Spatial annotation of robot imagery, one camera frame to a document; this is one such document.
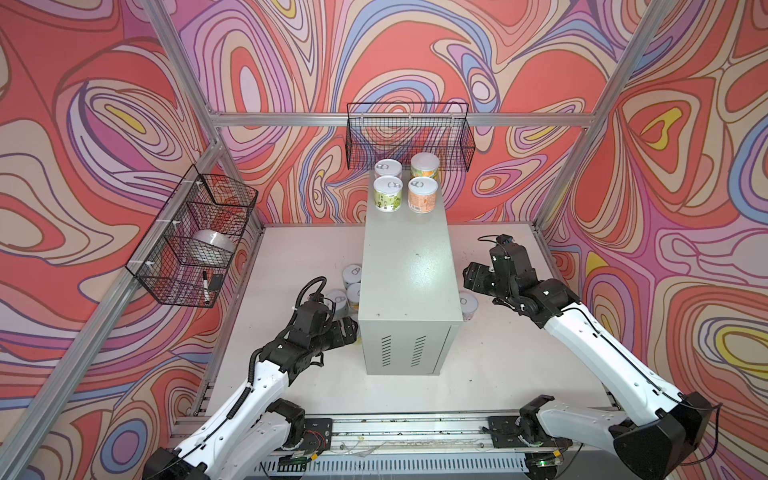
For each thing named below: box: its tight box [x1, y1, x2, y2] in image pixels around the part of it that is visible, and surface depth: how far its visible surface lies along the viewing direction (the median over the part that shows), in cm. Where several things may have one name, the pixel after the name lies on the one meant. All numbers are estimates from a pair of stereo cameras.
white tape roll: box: [192, 229, 237, 254], surface depth 75 cm
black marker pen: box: [203, 270, 209, 305], surface depth 73 cm
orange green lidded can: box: [410, 152, 440, 180], surface depth 78 cm
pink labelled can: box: [374, 159, 402, 178], surface depth 80 cm
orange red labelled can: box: [408, 176, 439, 214], surface depth 75 cm
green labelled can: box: [373, 175, 404, 212], surface depth 75 cm
